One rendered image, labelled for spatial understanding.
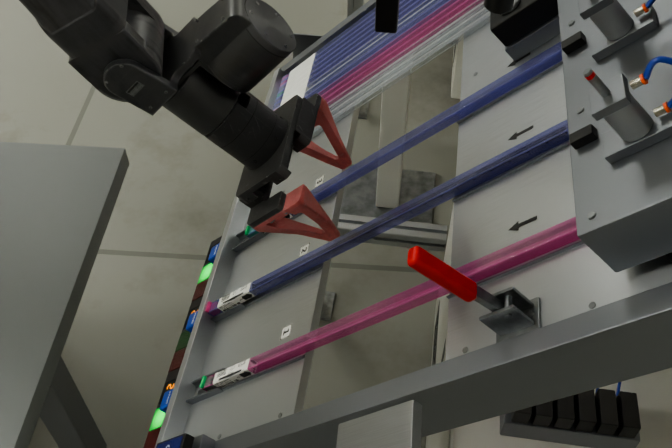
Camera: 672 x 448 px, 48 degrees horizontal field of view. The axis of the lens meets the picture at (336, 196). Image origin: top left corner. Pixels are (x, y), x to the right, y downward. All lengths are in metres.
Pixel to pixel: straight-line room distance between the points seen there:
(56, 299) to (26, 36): 1.70
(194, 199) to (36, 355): 1.02
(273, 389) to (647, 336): 0.39
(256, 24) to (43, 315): 0.66
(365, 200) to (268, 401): 1.29
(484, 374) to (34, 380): 0.70
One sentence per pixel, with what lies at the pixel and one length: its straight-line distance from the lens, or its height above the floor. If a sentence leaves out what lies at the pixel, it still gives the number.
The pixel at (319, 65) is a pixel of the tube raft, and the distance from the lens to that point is 1.16.
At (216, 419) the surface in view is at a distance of 0.85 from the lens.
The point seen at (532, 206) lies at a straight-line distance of 0.65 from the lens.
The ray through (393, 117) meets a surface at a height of 0.33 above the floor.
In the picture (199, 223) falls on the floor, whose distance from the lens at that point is 2.02.
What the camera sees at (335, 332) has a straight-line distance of 0.73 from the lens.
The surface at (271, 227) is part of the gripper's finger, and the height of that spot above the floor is 0.97.
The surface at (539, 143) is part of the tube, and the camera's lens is 0.68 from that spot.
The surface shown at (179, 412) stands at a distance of 0.90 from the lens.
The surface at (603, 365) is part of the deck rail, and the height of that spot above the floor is 1.05.
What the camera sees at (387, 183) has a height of 0.11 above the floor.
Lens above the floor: 1.52
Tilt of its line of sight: 48 degrees down
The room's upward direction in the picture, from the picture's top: straight up
